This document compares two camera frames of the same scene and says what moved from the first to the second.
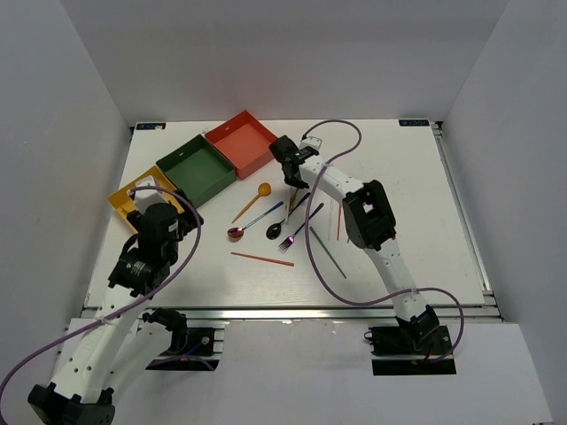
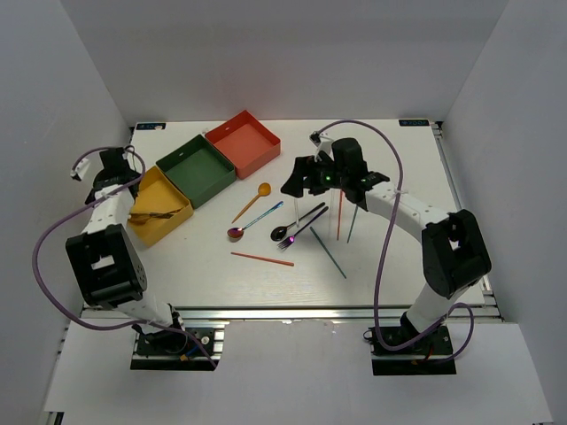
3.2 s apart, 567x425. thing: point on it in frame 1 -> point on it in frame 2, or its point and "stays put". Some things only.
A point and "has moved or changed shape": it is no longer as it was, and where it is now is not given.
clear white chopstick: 330,220 stays put
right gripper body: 295,182 -> 324,176
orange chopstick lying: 262,258 stays put
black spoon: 274,230 -> 280,232
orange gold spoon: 263,189 stays put
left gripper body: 186,220 -> 89,198
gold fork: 292,200 has moved or changed shape
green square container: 198,169 stays put
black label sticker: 151,126 stays put
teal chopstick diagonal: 328,251 stays put
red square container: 244,142 stays put
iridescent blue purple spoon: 237,231 stays put
